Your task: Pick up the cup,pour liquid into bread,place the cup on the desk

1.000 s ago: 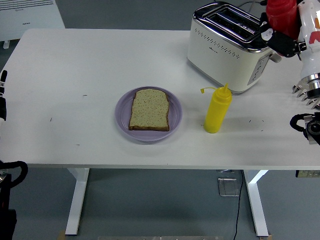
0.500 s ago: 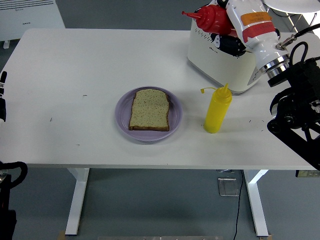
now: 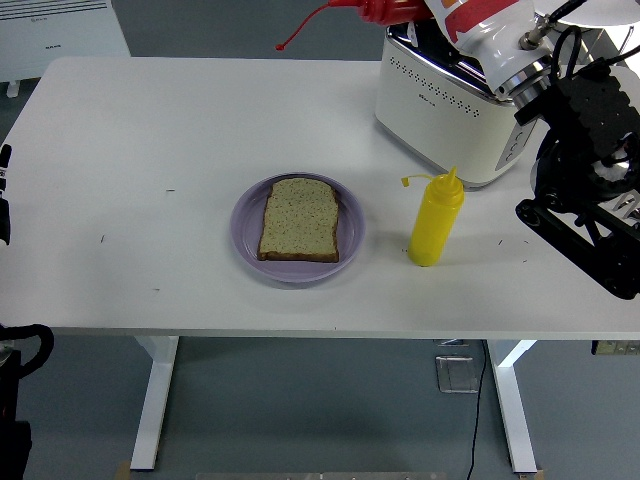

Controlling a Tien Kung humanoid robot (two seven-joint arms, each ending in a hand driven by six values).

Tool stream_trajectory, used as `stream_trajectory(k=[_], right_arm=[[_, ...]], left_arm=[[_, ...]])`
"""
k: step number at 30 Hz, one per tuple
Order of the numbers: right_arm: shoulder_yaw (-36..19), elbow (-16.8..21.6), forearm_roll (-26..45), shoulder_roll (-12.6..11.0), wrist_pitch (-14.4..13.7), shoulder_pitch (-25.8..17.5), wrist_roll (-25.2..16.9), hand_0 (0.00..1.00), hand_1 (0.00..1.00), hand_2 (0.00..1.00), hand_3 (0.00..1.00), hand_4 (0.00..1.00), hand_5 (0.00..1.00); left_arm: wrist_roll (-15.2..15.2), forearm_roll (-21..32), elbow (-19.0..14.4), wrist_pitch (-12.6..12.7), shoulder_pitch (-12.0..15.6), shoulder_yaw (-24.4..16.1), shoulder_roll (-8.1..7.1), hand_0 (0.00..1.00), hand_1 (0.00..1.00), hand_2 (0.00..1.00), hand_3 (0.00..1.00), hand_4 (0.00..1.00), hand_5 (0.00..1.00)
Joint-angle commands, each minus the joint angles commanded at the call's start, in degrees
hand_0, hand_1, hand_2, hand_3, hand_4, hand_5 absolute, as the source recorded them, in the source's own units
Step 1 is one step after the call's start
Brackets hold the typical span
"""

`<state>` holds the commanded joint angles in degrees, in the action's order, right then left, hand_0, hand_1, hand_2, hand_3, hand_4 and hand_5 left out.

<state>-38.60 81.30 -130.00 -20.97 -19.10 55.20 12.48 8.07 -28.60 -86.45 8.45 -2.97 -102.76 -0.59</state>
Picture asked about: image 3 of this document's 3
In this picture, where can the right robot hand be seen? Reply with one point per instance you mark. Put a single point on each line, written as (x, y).
(495, 35)

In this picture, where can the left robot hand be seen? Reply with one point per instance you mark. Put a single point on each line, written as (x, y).
(4, 215)

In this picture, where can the red squeeze bottle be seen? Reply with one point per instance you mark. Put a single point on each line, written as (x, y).
(385, 10)

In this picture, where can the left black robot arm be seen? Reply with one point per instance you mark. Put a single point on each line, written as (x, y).
(10, 400)

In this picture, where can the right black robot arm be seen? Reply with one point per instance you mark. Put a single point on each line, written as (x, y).
(585, 150)

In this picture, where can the bread slice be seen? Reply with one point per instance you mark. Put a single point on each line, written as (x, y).
(300, 220)

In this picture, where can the desk height control panel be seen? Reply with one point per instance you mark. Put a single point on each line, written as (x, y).
(615, 347)

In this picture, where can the white chrome toaster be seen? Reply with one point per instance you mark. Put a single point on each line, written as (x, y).
(440, 120)

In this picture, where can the white round side table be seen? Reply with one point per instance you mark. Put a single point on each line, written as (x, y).
(600, 12)

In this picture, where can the white heater unit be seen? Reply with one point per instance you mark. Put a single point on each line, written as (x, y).
(60, 35)

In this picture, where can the yellow squeeze bottle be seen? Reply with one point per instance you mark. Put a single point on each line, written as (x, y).
(434, 220)

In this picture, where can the metal toast rack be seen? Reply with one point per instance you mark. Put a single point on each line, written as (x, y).
(628, 204)

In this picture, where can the white table leg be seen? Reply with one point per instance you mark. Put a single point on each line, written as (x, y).
(155, 400)
(515, 410)

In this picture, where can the purple plate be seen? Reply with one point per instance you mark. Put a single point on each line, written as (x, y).
(245, 235)

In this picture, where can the metal floor socket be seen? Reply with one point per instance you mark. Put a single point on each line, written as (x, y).
(457, 375)

